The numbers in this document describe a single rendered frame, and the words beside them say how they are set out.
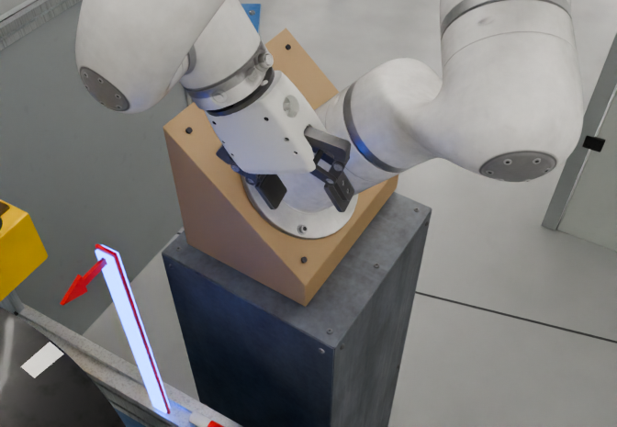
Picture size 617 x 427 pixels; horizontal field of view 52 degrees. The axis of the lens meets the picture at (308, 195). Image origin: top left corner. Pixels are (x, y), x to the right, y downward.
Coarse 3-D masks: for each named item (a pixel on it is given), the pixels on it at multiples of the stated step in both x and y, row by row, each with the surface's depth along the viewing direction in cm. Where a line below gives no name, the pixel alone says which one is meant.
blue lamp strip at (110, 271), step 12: (96, 252) 61; (108, 264) 62; (108, 276) 64; (120, 288) 64; (120, 300) 66; (120, 312) 68; (132, 324) 69; (132, 336) 71; (132, 348) 74; (144, 348) 72; (144, 360) 74; (144, 372) 77; (156, 384) 78; (156, 396) 81; (156, 408) 84
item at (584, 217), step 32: (608, 64) 174; (608, 96) 180; (608, 128) 187; (576, 160) 198; (608, 160) 193; (576, 192) 207; (608, 192) 201; (544, 224) 221; (576, 224) 215; (608, 224) 208
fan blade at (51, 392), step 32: (0, 320) 57; (0, 352) 55; (32, 352) 56; (0, 384) 53; (32, 384) 54; (64, 384) 55; (0, 416) 52; (32, 416) 53; (64, 416) 54; (96, 416) 55
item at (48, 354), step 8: (48, 344) 57; (40, 352) 56; (48, 352) 57; (56, 352) 57; (32, 360) 56; (40, 360) 56; (48, 360) 56; (24, 368) 55; (32, 368) 55; (40, 368) 55
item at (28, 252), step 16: (16, 208) 81; (0, 224) 79; (16, 224) 79; (32, 224) 82; (0, 240) 78; (16, 240) 80; (32, 240) 83; (0, 256) 79; (16, 256) 81; (32, 256) 84; (0, 272) 80; (16, 272) 82; (0, 288) 81
